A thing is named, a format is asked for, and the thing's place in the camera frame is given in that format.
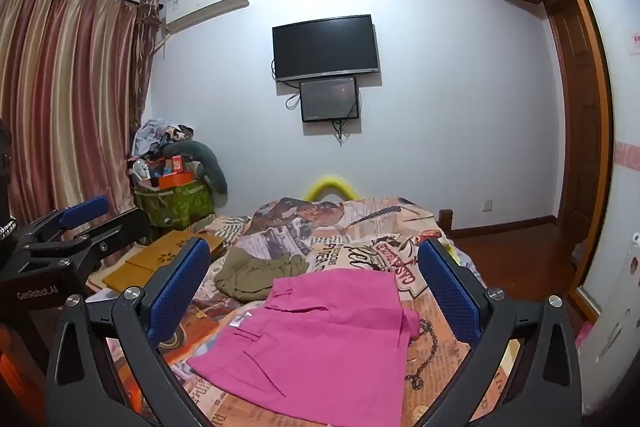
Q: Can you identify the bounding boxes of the pile of mixed clothes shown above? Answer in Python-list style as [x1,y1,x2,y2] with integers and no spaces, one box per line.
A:
[131,119,196,158]

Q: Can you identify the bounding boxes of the orange clothing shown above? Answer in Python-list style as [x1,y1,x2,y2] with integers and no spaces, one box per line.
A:
[0,323,51,380]

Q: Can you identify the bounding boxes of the pink pants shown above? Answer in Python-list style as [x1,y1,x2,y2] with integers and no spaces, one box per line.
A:
[187,269,421,423]

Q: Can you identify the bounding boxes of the white panel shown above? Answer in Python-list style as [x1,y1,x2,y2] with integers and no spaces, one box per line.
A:
[580,232,640,414]

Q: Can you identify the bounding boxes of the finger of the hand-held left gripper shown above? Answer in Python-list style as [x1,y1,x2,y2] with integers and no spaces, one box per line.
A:
[17,195,111,258]
[22,208,152,280]

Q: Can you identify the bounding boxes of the wooden lap desk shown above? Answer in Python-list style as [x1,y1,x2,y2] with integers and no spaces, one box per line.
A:
[102,229,226,293]

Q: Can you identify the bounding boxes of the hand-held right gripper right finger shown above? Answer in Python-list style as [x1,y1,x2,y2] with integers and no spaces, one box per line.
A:
[416,237,583,427]

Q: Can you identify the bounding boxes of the orange box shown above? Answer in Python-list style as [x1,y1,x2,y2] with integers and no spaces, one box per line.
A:
[150,171,193,190]

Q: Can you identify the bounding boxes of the large black wall television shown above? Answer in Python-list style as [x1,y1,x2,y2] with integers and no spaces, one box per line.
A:
[272,14,379,84]

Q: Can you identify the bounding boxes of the olive green pants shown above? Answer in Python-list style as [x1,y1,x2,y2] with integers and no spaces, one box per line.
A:
[215,247,310,305]

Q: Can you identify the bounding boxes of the brown wooden door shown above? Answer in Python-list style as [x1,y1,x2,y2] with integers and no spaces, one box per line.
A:
[545,0,610,295]

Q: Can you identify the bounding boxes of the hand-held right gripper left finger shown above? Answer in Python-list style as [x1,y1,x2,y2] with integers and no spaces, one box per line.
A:
[45,237,221,427]

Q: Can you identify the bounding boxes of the newspaper print blanket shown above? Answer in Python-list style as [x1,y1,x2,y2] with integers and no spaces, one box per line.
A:
[90,194,521,427]

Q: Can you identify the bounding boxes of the striped red curtain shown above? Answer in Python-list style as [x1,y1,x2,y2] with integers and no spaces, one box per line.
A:
[0,0,161,228]

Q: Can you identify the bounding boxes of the white patterned bedsheet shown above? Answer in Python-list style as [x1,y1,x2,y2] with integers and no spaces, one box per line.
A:
[452,247,482,284]

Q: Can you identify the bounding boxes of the white air conditioner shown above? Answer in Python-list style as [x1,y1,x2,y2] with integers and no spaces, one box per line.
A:
[160,0,250,32]

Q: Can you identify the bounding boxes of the small black wall monitor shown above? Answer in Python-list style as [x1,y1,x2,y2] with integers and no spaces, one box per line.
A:
[299,77,361,124]

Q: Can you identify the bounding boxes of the yellow foam tube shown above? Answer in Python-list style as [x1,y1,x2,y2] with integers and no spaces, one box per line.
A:
[305,176,360,202]

